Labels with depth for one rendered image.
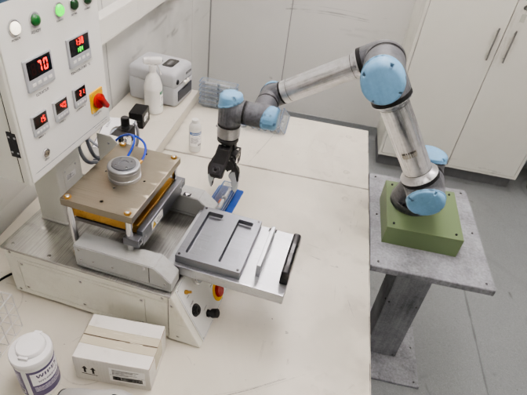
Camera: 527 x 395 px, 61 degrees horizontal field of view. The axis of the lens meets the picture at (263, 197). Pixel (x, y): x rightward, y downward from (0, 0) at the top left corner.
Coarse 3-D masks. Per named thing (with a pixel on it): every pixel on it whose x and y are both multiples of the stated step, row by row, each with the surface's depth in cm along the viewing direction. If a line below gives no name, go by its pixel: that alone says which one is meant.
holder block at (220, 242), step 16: (208, 208) 124; (208, 224) 121; (224, 224) 119; (240, 224) 122; (256, 224) 121; (192, 240) 114; (208, 240) 116; (224, 240) 115; (240, 240) 118; (176, 256) 109; (192, 256) 109; (208, 256) 110; (224, 256) 112; (240, 256) 111; (224, 272) 108; (240, 272) 107
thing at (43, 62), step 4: (44, 56) 91; (36, 60) 89; (40, 60) 90; (44, 60) 91; (48, 60) 93; (32, 64) 88; (36, 64) 89; (40, 64) 91; (44, 64) 92; (48, 64) 93; (32, 68) 89; (36, 68) 90; (40, 68) 91; (44, 68) 92; (48, 68) 93; (32, 72) 89; (36, 72) 90; (40, 72) 91; (32, 76) 89
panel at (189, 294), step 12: (180, 288) 111; (192, 288) 116; (204, 288) 121; (180, 300) 111; (192, 300) 116; (204, 300) 121; (216, 300) 127; (192, 312) 115; (204, 312) 120; (204, 324) 119; (204, 336) 119
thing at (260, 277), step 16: (192, 224) 122; (256, 240) 120; (272, 240) 119; (288, 240) 121; (256, 256) 115; (272, 256) 116; (192, 272) 109; (208, 272) 109; (256, 272) 109; (272, 272) 111; (240, 288) 108; (256, 288) 107; (272, 288) 107
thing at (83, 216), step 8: (168, 184) 120; (160, 192) 117; (152, 200) 114; (144, 208) 111; (152, 208) 112; (80, 216) 110; (88, 216) 109; (96, 216) 108; (144, 216) 109; (96, 224) 110; (104, 224) 109; (112, 224) 108; (120, 224) 107; (136, 224) 106; (120, 232) 109
